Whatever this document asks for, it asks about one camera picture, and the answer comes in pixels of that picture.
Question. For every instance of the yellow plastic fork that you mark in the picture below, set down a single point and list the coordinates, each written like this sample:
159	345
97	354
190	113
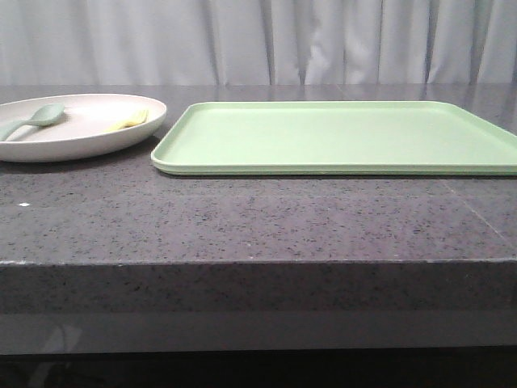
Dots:
138	117

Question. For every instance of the beige round plate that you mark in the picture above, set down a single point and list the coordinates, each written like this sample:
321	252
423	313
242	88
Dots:
80	131

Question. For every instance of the light green rectangular tray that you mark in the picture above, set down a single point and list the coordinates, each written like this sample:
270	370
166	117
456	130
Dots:
334	138

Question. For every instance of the sage green plastic spoon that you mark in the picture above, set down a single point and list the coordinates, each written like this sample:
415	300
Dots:
47	115

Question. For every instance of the grey pleated curtain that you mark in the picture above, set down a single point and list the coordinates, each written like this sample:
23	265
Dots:
189	43

